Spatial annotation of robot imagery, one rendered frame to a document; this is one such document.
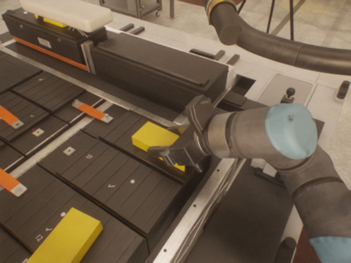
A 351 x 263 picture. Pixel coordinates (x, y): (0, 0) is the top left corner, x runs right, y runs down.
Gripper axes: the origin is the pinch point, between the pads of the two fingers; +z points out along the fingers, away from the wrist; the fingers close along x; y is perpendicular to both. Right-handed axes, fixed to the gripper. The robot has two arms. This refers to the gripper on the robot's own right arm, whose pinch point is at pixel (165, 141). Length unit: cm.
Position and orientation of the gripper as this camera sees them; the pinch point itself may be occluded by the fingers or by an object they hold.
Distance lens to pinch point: 66.5
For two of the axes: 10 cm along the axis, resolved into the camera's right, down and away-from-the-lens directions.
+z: -6.8, 0.8, 7.3
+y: 4.8, 8.0, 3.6
